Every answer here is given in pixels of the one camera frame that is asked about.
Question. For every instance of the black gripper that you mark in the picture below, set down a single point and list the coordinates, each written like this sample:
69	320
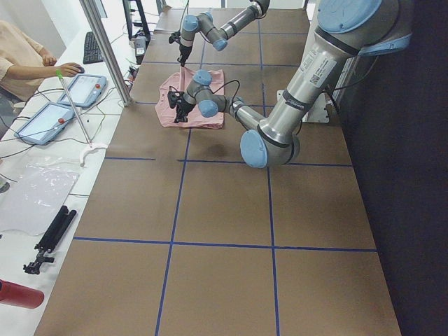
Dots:
183	50
182	108

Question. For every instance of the pink printed t-shirt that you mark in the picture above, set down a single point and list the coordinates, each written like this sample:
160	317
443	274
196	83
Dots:
166	115

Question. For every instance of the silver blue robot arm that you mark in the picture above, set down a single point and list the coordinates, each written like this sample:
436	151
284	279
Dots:
345	29
218	37

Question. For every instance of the person's hand on mouse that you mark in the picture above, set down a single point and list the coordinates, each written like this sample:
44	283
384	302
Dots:
68	69

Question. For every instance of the black keyboard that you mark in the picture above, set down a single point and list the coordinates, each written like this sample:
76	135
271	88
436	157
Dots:
91	50

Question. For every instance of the far teach pendant tablet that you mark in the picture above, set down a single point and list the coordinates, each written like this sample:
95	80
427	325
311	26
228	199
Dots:
85	89

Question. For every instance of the teach pendant tablet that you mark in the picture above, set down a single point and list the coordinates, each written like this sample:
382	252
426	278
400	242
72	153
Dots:
85	89
46	124

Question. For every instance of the long reacher grabber stick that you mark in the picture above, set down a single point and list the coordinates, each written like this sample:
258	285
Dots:
91	146

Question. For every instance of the near teach pendant tablet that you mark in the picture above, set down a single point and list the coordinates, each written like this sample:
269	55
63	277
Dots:
46	124

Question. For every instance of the person in beige shirt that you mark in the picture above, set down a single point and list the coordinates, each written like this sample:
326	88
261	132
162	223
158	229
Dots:
18	49

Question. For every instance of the black folded tripod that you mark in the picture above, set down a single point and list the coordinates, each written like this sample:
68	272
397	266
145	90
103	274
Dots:
50	239

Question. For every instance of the clear plastic bag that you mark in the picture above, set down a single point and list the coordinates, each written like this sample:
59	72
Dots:
33	201

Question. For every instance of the red water bottle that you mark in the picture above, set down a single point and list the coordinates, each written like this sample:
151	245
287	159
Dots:
14	294

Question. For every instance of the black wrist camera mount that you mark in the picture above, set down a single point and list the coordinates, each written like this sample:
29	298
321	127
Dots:
175	37
175	99

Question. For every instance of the aluminium frame post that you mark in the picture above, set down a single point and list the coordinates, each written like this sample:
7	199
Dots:
94	19

